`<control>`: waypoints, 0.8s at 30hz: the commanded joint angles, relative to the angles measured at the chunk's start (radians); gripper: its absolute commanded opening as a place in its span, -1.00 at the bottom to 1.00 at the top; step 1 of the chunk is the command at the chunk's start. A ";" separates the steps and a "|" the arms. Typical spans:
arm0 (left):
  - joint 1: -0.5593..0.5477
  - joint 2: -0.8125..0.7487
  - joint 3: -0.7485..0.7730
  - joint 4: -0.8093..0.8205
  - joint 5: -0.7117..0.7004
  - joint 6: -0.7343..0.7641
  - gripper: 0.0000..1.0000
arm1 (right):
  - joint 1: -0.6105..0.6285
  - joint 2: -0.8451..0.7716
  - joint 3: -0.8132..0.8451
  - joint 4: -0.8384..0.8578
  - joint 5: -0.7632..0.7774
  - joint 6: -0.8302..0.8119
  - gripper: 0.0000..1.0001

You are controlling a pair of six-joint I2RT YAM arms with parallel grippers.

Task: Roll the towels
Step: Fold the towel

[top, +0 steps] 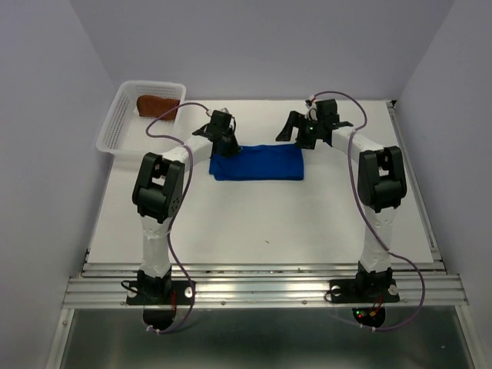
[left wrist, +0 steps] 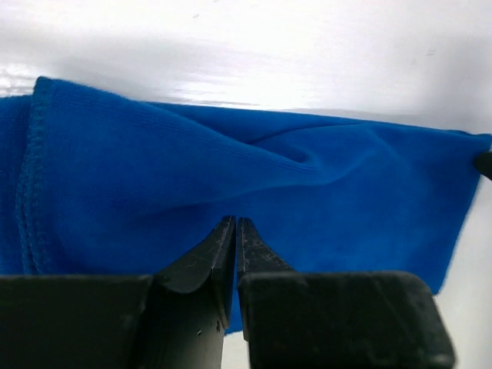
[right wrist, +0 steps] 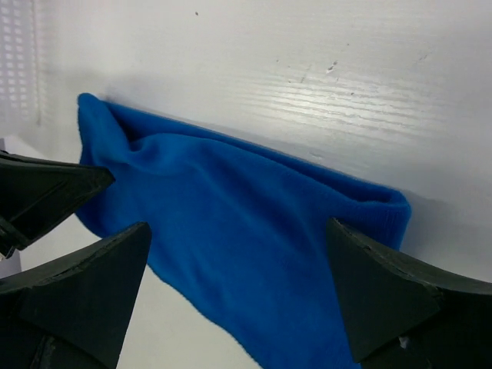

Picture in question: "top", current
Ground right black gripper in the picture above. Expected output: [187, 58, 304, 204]
[274, 110, 323, 149]

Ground blue towel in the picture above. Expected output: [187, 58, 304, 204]
[209, 144, 304, 181]

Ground brown towel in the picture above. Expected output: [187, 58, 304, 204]
[136, 95, 180, 118]

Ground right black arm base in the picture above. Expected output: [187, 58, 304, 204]
[324, 262, 400, 304]

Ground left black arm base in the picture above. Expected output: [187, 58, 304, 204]
[121, 271, 195, 306]

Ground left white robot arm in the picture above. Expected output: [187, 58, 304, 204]
[131, 108, 241, 303]

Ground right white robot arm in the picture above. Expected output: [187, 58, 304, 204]
[276, 98, 407, 273]

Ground white plastic basket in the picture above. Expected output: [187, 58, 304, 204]
[96, 80, 187, 157]

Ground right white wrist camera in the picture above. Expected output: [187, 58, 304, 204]
[304, 99, 317, 121]

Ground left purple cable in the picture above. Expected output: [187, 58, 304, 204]
[145, 100, 214, 335]

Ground aluminium rail frame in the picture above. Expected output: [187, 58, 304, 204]
[45, 98, 485, 369]

